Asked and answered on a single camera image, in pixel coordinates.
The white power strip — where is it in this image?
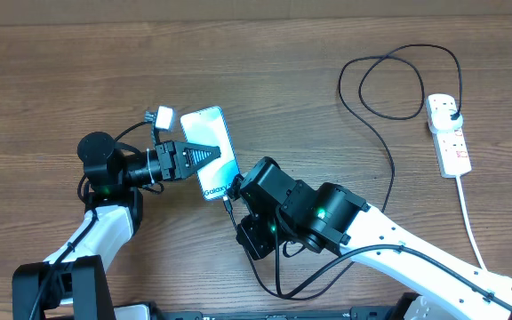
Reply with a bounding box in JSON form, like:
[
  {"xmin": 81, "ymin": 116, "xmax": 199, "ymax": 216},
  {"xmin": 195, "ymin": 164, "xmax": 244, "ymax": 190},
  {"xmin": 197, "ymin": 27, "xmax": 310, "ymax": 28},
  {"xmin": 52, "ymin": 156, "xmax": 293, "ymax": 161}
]
[{"xmin": 425, "ymin": 93, "xmax": 472, "ymax": 178}]

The brown cardboard backdrop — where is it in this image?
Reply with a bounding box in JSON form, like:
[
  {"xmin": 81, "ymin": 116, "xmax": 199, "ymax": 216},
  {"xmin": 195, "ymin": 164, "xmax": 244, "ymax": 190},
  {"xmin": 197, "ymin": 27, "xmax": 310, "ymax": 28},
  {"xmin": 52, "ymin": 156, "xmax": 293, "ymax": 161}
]
[{"xmin": 0, "ymin": 0, "xmax": 512, "ymax": 26}]

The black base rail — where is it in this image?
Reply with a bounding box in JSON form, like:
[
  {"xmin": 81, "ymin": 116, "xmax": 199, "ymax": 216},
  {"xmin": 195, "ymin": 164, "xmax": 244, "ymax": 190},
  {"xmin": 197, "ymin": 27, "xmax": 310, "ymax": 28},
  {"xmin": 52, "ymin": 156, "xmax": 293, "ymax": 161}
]
[{"xmin": 113, "ymin": 292, "xmax": 421, "ymax": 320}]

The white charger plug adapter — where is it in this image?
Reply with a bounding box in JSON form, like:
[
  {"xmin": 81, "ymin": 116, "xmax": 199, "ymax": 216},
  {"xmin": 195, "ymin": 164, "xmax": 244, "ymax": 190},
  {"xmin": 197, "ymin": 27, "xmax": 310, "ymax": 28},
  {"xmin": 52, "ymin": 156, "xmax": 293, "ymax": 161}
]
[{"xmin": 428, "ymin": 110, "xmax": 463, "ymax": 134}]

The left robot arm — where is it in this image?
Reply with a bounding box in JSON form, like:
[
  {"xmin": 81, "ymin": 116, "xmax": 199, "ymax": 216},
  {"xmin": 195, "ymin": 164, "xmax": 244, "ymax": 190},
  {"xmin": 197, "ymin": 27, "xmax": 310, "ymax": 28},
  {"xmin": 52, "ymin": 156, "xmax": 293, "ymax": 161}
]
[{"xmin": 12, "ymin": 132, "xmax": 220, "ymax": 319}]

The blue Samsung Galaxy smartphone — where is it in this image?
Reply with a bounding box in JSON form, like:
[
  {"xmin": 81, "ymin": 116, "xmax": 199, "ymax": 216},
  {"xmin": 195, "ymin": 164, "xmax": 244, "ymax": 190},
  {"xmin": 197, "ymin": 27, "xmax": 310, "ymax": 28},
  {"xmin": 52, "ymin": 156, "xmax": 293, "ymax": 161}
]
[{"xmin": 180, "ymin": 106, "xmax": 240, "ymax": 201}]

